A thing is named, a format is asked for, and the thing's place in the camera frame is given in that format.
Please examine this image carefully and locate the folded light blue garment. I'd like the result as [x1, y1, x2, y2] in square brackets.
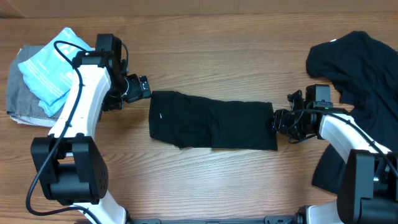
[18, 27, 91, 117]

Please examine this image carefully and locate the black polo shirt with logo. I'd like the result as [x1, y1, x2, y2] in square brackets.
[149, 91, 278, 151]

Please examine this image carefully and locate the white folded cloth underneath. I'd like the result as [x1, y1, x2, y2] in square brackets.
[9, 47, 63, 129]

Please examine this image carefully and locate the folded grey garment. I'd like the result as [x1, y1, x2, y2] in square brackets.
[6, 44, 75, 121]

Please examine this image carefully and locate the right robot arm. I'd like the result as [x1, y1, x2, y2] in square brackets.
[272, 90, 397, 223]

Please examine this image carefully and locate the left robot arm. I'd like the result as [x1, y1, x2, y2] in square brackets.
[25, 51, 151, 223]

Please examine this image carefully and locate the brown cardboard barrier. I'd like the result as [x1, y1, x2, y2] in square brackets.
[1, 0, 397, 18]

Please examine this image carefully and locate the plain black t-shirt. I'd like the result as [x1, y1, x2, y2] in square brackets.
[305, 30, 398, 195]

